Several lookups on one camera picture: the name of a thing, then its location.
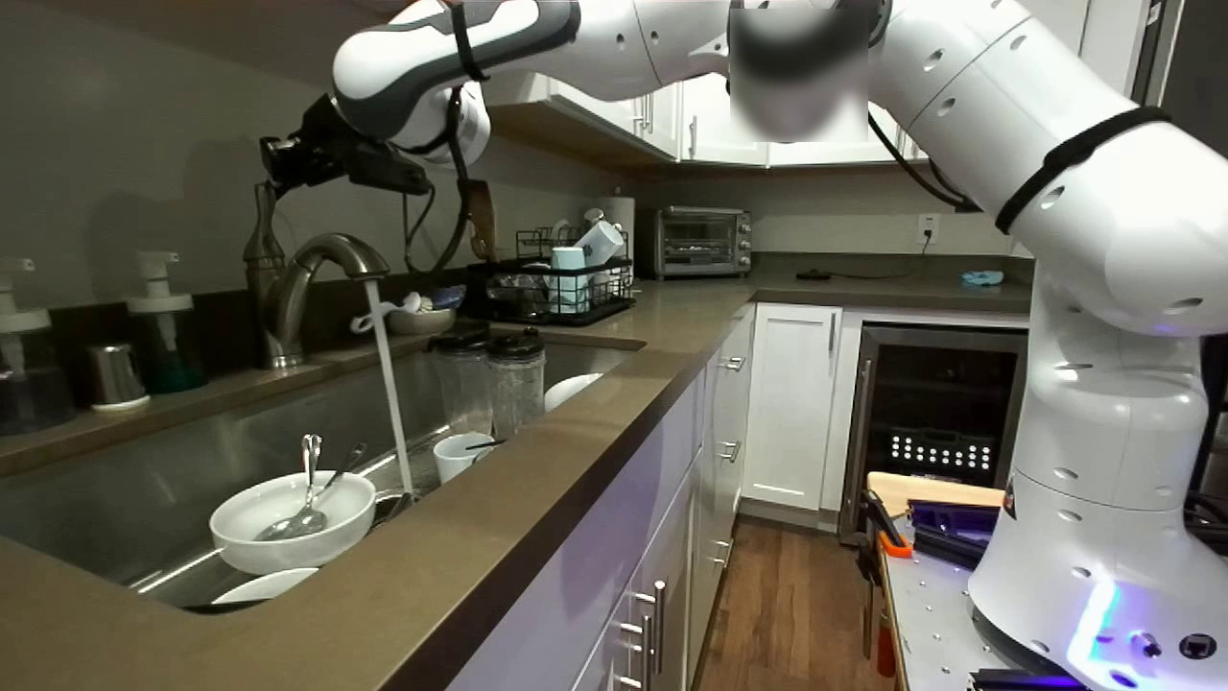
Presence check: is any large white plate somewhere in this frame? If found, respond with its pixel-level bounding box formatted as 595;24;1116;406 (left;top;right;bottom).
212;570;318;606

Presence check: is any purple cabinet front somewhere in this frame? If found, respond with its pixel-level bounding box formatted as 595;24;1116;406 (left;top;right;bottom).
446;317;751;691

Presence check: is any black lid jar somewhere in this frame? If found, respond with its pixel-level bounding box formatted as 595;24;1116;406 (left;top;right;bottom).
428;334;491;434
491;329;545;442

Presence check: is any metal cup on counter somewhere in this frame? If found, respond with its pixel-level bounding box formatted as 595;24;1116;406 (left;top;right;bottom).
88;341;151;411

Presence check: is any black dish rack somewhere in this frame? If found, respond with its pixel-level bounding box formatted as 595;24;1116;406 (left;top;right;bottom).
459;259;632;325

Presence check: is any stainless steel sink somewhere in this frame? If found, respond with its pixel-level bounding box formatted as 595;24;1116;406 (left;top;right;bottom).
0;334;644;615

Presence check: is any white soap pump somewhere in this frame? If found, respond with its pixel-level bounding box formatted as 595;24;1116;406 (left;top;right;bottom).
126;251;202;391

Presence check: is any black wine cooler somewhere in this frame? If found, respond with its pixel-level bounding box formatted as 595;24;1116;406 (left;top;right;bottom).
836;322;1028;540

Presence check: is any white bowl in sink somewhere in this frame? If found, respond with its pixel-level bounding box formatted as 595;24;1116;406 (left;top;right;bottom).
206;469;381;575

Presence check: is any small bowl on counter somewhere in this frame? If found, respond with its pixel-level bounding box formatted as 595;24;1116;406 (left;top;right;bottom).
385;294;454;338

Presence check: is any toaster oven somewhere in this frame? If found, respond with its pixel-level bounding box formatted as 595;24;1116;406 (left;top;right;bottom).
651;206;751;281

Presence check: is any metal spoon in bowl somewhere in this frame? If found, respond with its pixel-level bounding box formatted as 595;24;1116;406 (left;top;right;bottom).
261;434;349;540

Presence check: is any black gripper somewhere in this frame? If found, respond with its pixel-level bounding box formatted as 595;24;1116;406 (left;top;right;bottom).
261;95;428;195

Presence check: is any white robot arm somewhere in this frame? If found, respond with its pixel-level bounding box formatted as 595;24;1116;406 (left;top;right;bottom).
261;0;1228;691

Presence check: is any robot base platform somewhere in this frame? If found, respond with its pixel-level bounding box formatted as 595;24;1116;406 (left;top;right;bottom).
867;469;1228;691

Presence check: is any white mug in sink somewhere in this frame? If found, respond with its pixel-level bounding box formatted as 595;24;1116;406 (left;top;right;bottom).
433;434;495;485

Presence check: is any wooden spoon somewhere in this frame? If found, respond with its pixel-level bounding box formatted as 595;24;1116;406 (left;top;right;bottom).
463;182;495;262

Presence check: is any curved metal faucet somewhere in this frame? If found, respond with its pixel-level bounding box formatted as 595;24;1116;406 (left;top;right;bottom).
240;182;387;369

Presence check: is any white corner cabinet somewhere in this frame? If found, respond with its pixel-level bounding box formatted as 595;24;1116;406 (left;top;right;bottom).
743;304;840;510

